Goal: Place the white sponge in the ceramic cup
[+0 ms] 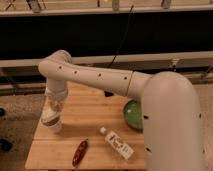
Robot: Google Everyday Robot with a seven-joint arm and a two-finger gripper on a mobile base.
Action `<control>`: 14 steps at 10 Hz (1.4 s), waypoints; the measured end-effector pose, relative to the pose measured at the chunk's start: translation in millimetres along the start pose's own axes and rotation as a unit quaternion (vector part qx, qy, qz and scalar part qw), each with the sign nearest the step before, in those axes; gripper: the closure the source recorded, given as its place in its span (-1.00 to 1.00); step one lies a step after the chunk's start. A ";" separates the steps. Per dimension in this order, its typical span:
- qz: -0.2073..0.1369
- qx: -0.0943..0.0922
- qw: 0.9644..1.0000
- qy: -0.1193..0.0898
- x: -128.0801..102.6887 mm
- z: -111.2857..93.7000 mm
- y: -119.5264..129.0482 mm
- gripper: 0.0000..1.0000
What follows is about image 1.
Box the black cable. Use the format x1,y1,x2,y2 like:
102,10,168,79
104,4,135,98

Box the green round bowl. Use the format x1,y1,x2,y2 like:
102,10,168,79
123,100,143,131

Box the red chili pepper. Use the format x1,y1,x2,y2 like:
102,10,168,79
72,139,88,167

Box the clear plastic bottle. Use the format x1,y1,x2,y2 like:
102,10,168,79
100,127,134,160

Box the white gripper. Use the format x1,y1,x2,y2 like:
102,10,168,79
41,100,63,133

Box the grey metal rail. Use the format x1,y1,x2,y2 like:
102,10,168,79
0,51,213,68

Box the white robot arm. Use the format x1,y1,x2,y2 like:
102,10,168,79
38,50,207,171

